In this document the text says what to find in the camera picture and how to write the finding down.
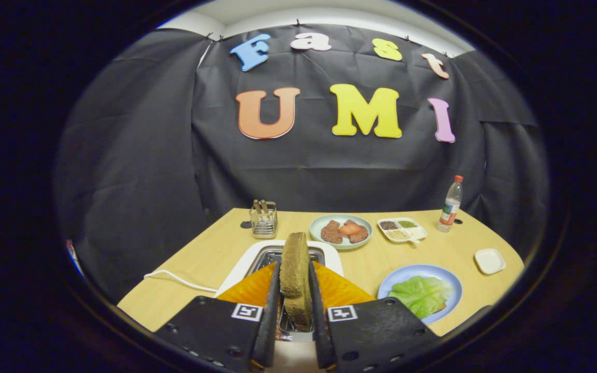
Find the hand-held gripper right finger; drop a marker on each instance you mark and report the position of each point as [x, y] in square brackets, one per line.
[376, 331]

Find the light blue plate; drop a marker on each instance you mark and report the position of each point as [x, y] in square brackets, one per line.
[407, 274]

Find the white toaster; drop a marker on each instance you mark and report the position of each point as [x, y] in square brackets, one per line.
[246, 255]

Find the blue and red object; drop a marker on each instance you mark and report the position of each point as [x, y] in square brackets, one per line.
[73, 256]

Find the white divided condiment dish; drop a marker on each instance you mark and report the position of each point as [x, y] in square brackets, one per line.
[402, 230]

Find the small white dish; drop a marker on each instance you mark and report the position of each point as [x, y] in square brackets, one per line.
[489, 260]

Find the brown meat piece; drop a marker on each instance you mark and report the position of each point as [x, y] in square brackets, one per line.
[331, 232]
[360, 235]

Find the clear water bottle red cap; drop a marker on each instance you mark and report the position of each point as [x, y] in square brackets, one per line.
[450, 207]

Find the brown toast slice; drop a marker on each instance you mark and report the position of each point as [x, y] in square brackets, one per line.
[294, 269]

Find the red tomato slice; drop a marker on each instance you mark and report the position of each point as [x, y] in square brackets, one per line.
[350, 228]

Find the black backdrop cloth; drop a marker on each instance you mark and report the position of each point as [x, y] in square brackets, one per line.
[148, 155]

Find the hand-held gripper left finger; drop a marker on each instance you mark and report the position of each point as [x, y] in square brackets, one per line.
[221, 331]

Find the green lettuce leaf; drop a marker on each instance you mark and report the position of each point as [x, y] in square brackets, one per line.
[422, 295]

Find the clear utensil holder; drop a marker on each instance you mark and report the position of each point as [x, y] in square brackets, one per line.
[264, 224]

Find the pale green plate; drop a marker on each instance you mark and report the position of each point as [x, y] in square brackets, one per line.
[341, 244]

